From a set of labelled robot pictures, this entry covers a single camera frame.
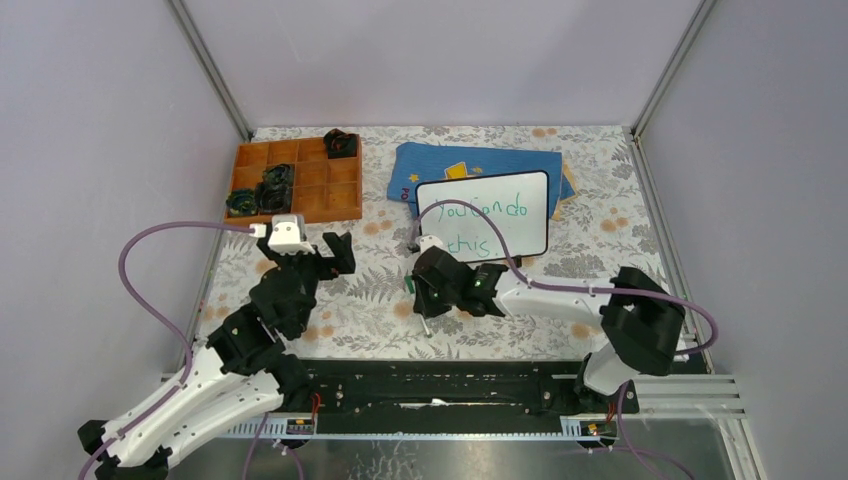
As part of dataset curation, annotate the aluminium frame post right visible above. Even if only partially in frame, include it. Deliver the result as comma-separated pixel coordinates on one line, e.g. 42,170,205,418
622,0,720,346

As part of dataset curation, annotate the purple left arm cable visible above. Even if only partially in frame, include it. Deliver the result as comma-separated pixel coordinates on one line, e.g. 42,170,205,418
77,221,266,480

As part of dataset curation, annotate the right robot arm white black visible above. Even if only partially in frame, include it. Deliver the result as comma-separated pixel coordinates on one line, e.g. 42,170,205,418
411,247,685,412

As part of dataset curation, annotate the aluminium frame post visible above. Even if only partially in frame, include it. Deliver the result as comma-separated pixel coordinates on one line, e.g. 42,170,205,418
165,0,254,372
622,0,720,346

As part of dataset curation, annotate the white board with black frame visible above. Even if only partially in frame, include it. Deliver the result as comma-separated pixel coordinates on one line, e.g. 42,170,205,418
415,170,551,262

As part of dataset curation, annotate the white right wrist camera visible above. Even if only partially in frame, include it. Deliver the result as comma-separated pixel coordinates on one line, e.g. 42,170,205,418
408,235,444,254

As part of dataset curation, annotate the blue green rolled sock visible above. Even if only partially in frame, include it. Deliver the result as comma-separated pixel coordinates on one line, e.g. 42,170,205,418
226,188,258,218

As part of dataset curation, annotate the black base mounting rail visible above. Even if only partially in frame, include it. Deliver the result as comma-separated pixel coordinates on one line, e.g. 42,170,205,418
182,356,641,429

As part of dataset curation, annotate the dark rolled sock with orange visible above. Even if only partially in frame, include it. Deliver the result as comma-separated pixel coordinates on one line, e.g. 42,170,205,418
322,129,359,159

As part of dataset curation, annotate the black rolled sock middle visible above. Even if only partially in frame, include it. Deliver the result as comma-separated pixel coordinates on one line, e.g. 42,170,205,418
255,182,292,215

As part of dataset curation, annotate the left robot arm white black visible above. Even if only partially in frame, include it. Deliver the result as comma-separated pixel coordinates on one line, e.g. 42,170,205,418
77,225,356,479

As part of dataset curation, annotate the green marker cap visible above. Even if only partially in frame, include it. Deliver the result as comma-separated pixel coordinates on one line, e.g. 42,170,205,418
404,276,416,294

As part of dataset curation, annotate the slotted grey cable duct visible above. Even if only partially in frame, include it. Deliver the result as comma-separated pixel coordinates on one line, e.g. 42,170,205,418
261,407,619,441

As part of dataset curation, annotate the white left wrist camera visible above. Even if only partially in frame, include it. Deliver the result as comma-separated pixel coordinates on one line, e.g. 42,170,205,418
249,214,316,255

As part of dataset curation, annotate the aluminium frame post left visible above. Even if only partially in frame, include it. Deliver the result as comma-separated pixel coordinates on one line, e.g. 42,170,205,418
165,0,254,372

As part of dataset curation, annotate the wooden compartment tray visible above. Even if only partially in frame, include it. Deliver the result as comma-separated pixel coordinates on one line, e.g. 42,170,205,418
224,136,363,226

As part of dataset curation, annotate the blue cartoon print cloth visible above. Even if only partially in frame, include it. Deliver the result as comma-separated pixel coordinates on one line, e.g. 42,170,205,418
387,142,577,214

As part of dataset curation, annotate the floral patterned tablecloth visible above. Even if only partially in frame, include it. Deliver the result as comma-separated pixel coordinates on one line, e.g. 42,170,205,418
229,126,669,360

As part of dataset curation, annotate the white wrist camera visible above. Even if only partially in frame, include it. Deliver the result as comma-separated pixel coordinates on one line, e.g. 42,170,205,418
249,214,316,255
408,235,444,254

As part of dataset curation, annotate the dark rolled sock with green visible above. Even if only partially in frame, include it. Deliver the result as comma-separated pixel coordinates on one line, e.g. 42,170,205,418
262,164,294,189

